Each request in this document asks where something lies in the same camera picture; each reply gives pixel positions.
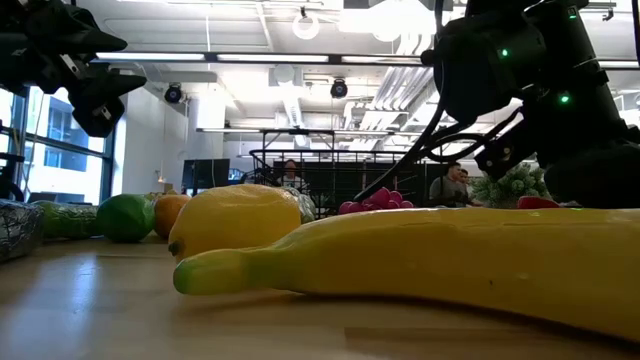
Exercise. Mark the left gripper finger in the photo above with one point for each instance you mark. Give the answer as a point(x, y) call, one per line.
point(105, 100)
point(90, 40)

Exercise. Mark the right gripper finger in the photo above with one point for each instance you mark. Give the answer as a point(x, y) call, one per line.
point(600, 187)

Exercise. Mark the red bell pepper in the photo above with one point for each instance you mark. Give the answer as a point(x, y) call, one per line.
point(535, 202)

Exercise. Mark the green lime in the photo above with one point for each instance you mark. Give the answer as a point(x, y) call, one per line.
point(125, 218)

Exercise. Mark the green cucumber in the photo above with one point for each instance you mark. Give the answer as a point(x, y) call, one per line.
point(67, 220)

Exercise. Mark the yellow-orange bell pepper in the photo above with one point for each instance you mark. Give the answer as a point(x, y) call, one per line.
point(167, 212)

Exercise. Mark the yellow banana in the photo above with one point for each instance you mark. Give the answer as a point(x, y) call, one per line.
point(450, 260)

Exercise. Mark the yellow lemon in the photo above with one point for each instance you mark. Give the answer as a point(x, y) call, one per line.
point(235, 220)

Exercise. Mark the magenta grape bunch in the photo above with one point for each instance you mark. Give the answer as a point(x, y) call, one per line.
point(380, 197)

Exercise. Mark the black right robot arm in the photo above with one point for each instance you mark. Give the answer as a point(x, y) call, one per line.
point(525, 60)

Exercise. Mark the long ceiling light bar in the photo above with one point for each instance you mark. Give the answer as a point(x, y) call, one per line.
point(150, 56)

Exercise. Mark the potted green plant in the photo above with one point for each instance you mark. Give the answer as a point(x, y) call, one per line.
point(515, 187)

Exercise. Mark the black computer monitor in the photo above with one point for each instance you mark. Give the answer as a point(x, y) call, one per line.
point(205, 172)

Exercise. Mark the black chair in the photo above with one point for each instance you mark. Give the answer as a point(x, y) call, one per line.
point(10, 180)

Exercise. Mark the person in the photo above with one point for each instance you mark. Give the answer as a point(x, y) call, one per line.
point(466, 177)
point(290, 172)
point(445, 187)

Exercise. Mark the black ceiling spot camera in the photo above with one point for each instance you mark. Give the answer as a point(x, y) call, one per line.
point(338, 88)
point(173, 93)

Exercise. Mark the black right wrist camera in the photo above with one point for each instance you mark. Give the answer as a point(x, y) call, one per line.
point(505, 155)

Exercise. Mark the black background rig frame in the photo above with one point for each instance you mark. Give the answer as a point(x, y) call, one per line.
point(297, 132)

